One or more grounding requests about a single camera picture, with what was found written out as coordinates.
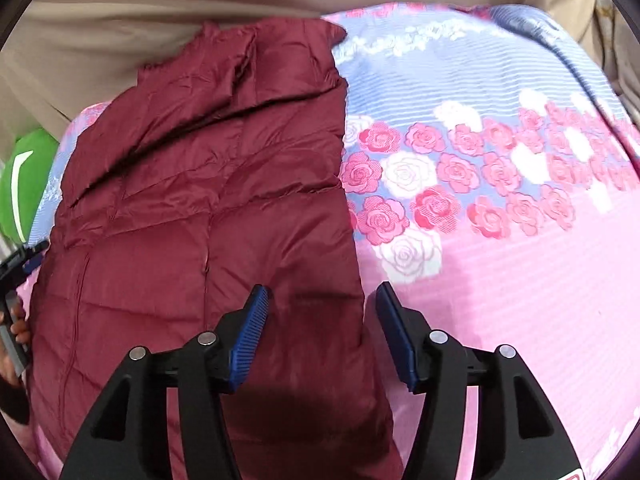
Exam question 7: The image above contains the maroon puffer jacket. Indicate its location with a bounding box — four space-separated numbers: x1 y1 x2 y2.
27 16 406 480

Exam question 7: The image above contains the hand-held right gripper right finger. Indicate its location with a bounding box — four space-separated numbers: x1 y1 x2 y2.
375 281 583 480

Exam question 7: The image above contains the floral beige pillow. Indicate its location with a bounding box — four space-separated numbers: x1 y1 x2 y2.
575 0 640 116

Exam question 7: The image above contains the person's left hand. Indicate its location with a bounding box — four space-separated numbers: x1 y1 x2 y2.
0 302 31 387

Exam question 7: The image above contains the pink and blue floral bedsheet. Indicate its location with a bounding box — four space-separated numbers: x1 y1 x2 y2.
15 2 640 480

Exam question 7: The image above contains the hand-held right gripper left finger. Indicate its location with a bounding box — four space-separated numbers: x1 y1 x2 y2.
60 284 271 480

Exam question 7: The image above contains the beige padded headboard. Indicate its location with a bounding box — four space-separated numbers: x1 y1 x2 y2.
0 0 596 148

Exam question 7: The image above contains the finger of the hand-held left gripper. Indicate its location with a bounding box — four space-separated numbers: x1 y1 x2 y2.
19 240 51 275

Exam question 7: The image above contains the green pillow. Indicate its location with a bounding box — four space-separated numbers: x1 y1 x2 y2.
0 128 61 247

